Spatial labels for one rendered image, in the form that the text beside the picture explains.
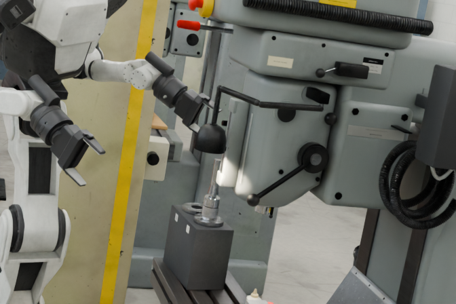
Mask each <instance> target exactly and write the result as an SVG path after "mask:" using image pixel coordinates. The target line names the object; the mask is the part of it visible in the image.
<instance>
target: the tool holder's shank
mask: <svg viewBox="0 0 456 304"><path fill-rule="evenodd" d="M220 164H221V159H214V167H213V171H212V178H211V183H210V187H209V190H208V193H209V197H213V198H216V195H218V194H219V184H218V183H217V182H216V177H217V172H218V170H219V169H220Z"/></svg>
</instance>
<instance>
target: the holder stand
mask: <svg viewBox="0 0 456 304"><path fill-rule="evenodd" d="M202 208H203V204H199V203H192V202H191V203H184V204H183V205H172V208H171V213H170V220H169V225H168V233H167V238H166V246H165V250H164V259H163V262H164V263H165V264H166V265H167V266H168V268H169V269H170V270H171V272H172V273H173V274H174V275H175V276H176V277H177V279H178V280H179V281H180V283H181V284H182V285H183V286H184V287H185V288H186V290H223V289H224V286H225V279H226V275H227V268H228V263H229V256H230V252H231V245H232V240H233V233H234V230H233V229H232V228H231V227H230V226H228V224H227V223H226V222H224V220H223V218H221V217H219V216H217V219H216V220H215V221H207V220H204V219H203V218H202V217H201V215H202Z"/></svg>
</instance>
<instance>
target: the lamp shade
mask: <svg viewBox="0 0 456 304"><path fill-rule="evenodd" d="M226 142H227V139H226V134H225V130H224V129H223V128H222V127H221V126H220V125H218V124H211V123H207V124H205V125H203V126H201V127H200V129H199V131H198V133H197V134H196V136H195V144H194V149H196V150H198V151H201V152H204V153H212V154H223V153H224V152H225V147H226Z"/></svg>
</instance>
